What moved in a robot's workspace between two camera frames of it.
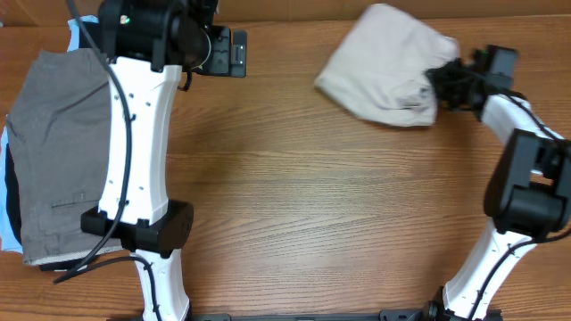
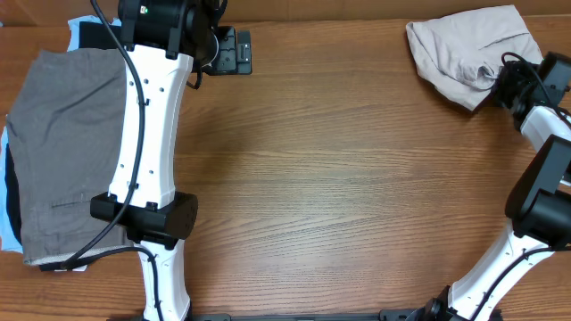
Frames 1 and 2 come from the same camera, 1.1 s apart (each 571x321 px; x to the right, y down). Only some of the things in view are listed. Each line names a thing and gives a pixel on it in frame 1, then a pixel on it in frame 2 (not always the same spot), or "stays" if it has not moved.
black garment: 89,38 stays
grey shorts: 59,130 stays
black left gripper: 220,65 stays
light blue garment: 9,241 stays
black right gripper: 436,74 -> 502,71
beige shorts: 379,71 -> 459,57
